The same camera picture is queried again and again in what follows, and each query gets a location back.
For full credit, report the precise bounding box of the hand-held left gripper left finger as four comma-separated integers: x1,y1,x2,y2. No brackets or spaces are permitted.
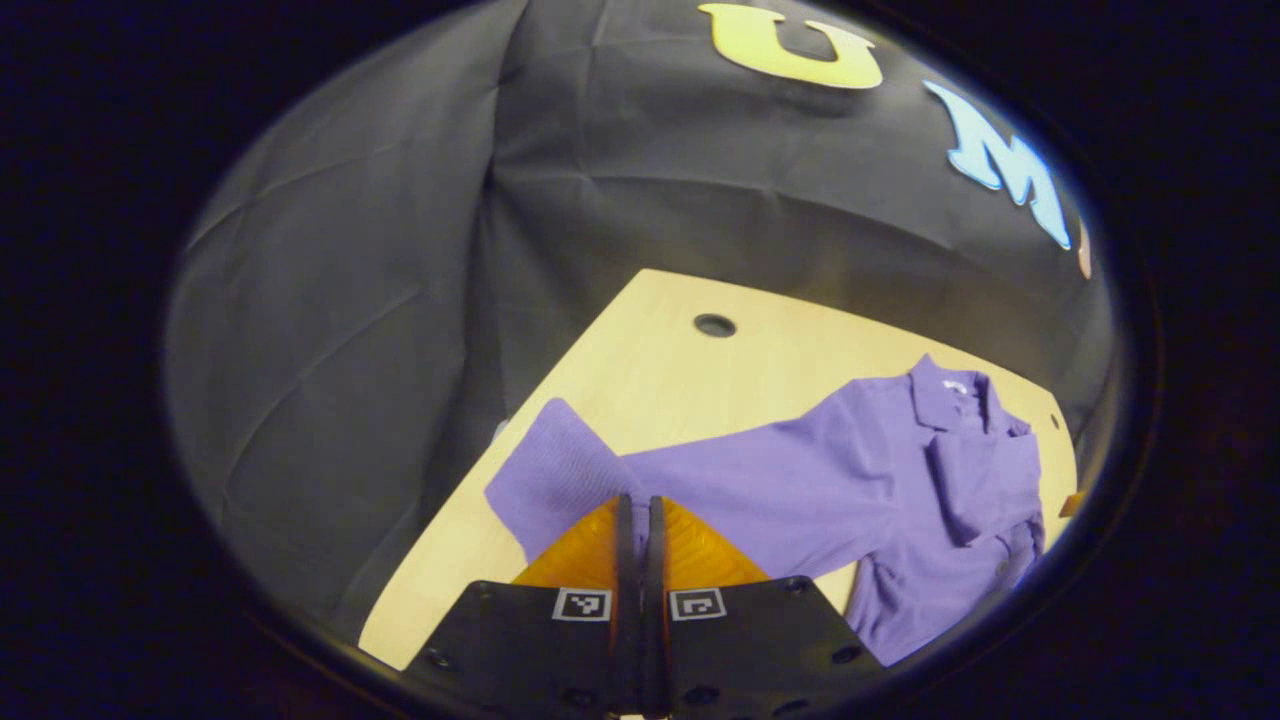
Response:
405,492,643,717

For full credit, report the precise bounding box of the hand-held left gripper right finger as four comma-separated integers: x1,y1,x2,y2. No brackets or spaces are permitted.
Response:
643,494,887,717

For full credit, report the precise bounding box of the purple button shirt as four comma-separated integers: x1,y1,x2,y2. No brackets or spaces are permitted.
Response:
484,353,1047,667

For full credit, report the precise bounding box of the black backdrop cloth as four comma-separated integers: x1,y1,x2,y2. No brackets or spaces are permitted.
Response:
165,0,1116,641

